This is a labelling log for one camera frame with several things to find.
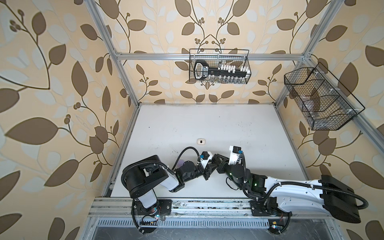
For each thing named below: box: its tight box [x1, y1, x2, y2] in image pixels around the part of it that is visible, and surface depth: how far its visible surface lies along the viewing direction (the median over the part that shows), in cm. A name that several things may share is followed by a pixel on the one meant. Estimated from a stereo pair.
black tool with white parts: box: [194, 60, 251, 81], surface depth 84 cm
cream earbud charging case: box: [197, 138, 206, 145], surface depth 98 cm
